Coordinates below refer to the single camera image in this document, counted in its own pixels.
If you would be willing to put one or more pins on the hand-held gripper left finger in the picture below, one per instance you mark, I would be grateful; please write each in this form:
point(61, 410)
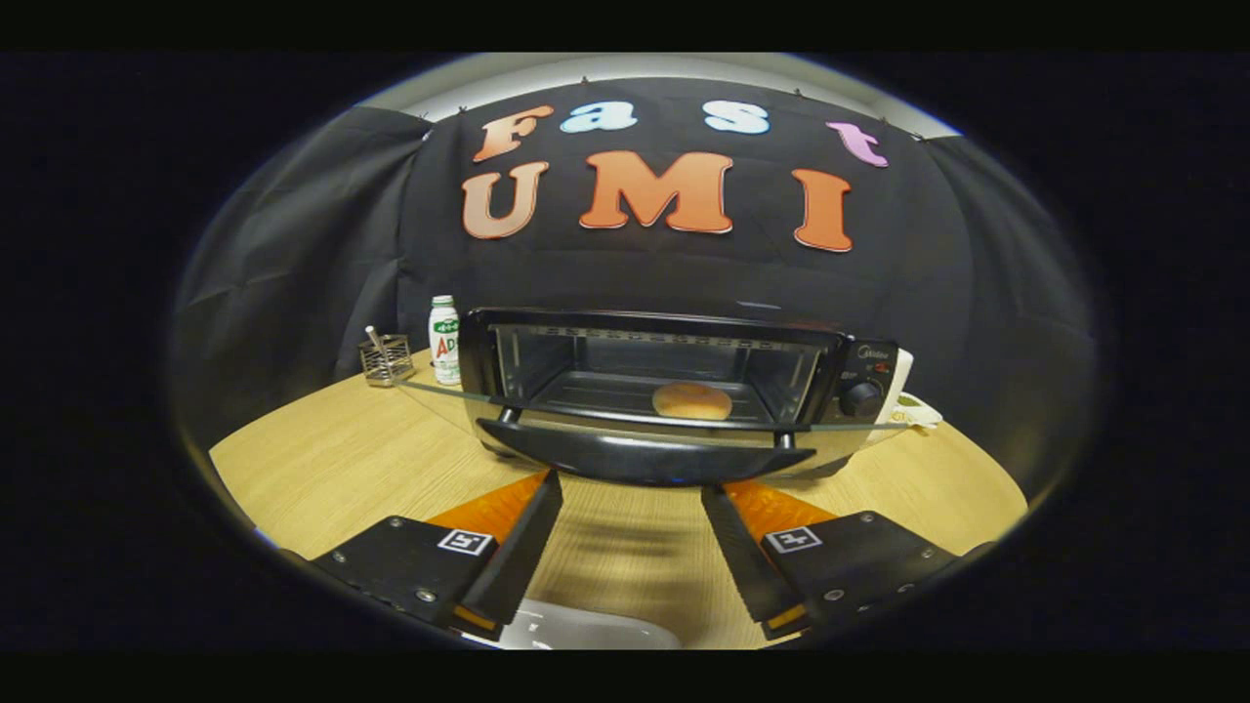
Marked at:
point(522, 557)

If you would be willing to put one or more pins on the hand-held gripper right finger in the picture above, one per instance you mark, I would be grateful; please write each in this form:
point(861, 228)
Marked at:
point(737, 557)

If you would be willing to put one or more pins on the black toaster oven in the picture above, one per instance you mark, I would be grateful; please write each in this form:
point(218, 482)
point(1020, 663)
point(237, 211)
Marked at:
point(645, 459)

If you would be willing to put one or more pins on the round bread bun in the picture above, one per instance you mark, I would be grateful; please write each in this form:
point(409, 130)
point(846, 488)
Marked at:
point(691, 401)

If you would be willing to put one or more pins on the white square plate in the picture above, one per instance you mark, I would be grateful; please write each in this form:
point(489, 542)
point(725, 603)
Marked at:
point(586, 630)

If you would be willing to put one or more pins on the white bottle green label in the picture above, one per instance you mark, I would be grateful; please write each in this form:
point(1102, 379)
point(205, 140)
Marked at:
point(445, 342)

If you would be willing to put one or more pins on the white divided snack tray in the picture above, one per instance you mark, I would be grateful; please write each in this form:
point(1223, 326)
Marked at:
point(923, 412)

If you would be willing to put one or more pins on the white countertop appliance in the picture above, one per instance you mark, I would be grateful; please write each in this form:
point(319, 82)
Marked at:
point(900, 376)

